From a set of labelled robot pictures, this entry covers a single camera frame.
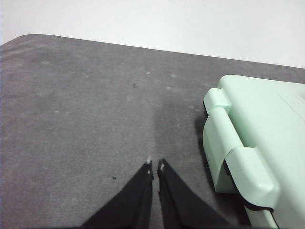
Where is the mint green breakfast machine base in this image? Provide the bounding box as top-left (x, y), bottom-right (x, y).
top-left (202, 106), bottom-right (281, 229)

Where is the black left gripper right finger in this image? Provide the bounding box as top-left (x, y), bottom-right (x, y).
top-left (156, 158), bottom-right (231, 229)

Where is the mint green griddle cover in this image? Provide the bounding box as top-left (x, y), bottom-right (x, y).
top-left (203, 74), bottom-right (305, 229)

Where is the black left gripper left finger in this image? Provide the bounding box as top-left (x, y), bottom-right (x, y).
top-left (81, 161), bottom-right (154, 229)

